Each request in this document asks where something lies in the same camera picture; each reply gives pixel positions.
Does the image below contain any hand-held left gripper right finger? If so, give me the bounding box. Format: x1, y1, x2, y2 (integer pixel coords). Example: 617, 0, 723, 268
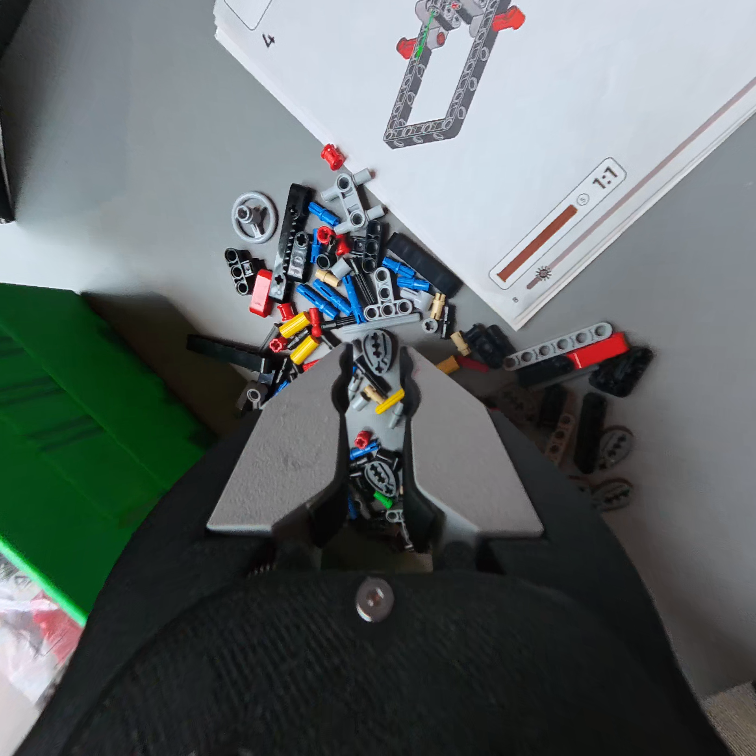
399, 345, 545, 555

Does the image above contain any green plastic bin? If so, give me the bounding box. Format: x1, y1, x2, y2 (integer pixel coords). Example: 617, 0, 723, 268
0, 282, 216, 627

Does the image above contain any dark grey oval piece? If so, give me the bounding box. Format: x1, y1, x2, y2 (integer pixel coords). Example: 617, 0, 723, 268
591, 477, 634, 511
599, 425, 636, 463
361, 330, 395, 374
363, 460, 395, 496

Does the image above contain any white instruction booklet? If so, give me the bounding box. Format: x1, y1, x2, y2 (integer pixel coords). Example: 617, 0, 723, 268
214, 0, 756, 332

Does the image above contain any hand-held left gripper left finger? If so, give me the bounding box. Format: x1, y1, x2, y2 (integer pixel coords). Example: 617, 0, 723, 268
206, 344, 355, 549

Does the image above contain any pile of plastic building pieces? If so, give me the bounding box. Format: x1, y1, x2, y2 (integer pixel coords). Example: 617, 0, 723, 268
186, 142, 655, 550

